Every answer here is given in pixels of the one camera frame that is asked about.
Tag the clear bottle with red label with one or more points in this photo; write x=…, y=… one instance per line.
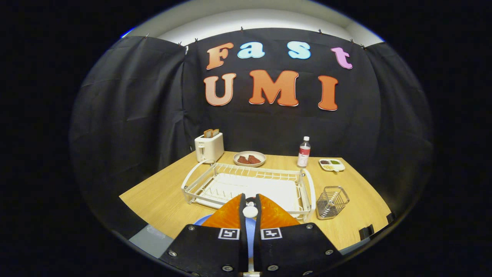
x=303, y=154

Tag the red meat piece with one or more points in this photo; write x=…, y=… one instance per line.
x=254, y=159
x=243, y=159

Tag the black table clamp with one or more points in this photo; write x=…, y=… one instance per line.
x=366, y=232
x=390, y=217

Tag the small beige plate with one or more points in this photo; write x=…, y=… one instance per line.
x=250, y=165

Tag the light blue plate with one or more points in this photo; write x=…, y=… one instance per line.
x=250, y=234

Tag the white spoon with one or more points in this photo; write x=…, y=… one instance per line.
x=250, y=211

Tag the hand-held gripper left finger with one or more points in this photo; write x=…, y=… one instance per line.
x=203, y=250

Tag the white toaster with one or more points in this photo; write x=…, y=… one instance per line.
x=209, y=148

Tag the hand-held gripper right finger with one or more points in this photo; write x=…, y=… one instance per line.
x=296, y=250

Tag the white divided condiment dish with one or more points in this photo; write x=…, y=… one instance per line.
x=332, y=167

